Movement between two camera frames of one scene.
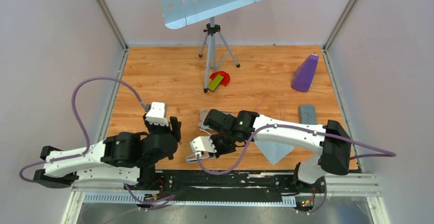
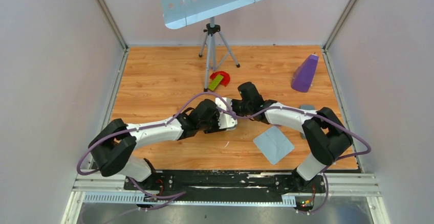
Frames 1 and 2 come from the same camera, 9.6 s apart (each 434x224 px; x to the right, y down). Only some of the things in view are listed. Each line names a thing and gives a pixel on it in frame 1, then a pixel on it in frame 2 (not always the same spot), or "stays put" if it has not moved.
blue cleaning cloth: (274, 151) stays put
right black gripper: (219, 152) -> (234, 102)
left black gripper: (176, 125) -> (216, 126)
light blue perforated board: (185, 1) stays put
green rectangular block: (216, 83) stays put
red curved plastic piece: (225, 79) stays put
